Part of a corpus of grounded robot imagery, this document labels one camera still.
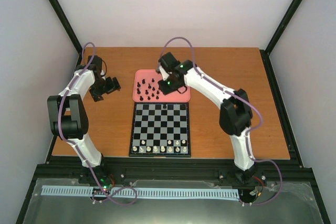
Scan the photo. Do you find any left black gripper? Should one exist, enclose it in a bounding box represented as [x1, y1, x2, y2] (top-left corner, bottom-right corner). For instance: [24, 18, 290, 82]
[90, 77, 121, 102]

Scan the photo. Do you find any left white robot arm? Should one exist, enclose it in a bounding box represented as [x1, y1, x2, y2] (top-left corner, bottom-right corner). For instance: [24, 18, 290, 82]
[47, 55, 121, 184]

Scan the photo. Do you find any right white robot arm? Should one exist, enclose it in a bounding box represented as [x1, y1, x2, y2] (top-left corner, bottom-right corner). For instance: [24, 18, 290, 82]
[156, 52, 256, 185]

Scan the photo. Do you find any pink plastic tray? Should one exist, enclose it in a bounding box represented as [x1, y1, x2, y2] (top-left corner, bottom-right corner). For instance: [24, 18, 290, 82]
[132, 69, 191, 102]

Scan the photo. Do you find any black and white chessboard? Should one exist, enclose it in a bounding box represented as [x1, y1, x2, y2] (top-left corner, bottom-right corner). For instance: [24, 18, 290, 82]
[129, 102, 191, 158]

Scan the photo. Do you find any clear acrylic sheet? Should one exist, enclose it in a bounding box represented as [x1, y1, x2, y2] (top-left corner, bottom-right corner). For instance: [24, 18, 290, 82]
[23, 179, 322, 223]

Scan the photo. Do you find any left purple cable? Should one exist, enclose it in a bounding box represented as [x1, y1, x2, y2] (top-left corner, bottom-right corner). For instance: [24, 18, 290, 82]
[58, 41, 138, 206]

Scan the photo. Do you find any light blue cable duct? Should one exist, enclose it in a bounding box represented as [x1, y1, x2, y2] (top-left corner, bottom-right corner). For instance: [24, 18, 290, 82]
[40, 185, 239, 201]

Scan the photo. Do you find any black aluminium frame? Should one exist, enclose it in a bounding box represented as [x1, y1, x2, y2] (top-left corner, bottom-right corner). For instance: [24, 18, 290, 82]
[17, 0, 330, 223]

